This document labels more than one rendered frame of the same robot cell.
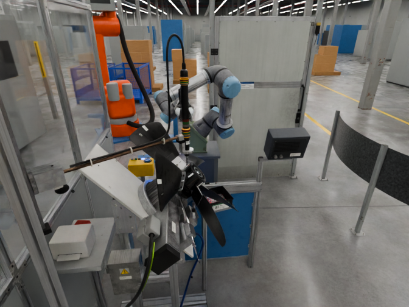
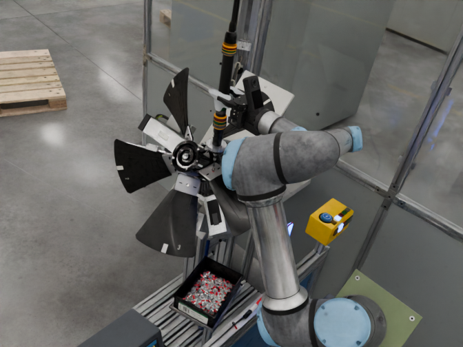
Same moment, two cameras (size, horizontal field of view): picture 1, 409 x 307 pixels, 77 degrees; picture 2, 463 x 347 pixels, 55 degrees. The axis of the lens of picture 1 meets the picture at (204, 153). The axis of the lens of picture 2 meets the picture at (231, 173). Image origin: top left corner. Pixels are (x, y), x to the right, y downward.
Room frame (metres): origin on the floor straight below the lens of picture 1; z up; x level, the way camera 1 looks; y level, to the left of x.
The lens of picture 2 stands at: (2.12, -0.77, 2.15)
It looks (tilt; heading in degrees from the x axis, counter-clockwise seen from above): 37 degrees down; 134
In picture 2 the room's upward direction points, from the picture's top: 9 degrees clockwise
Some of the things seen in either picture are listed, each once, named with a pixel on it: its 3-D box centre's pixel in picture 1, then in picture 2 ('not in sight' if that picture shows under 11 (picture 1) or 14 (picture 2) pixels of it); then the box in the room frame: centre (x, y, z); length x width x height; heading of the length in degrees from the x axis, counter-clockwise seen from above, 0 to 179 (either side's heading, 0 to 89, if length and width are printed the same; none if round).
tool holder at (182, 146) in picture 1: (184, 142); (218, 133); (1.20, 0.10, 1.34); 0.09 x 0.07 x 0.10; 131
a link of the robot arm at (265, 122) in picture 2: not in sight; (270, 124); (1.40, 0.12, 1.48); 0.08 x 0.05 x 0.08; 96
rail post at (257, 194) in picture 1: (253, 231); not in sight; (1.63, -0.40, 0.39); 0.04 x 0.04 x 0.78; 6
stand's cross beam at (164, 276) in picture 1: (153, 277); (211, 241); (1.05, 0.30, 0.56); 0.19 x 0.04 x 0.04; 96
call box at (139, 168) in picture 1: (141, 167); (328, 222); (1.54, 0.42, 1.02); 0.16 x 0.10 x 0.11; 96
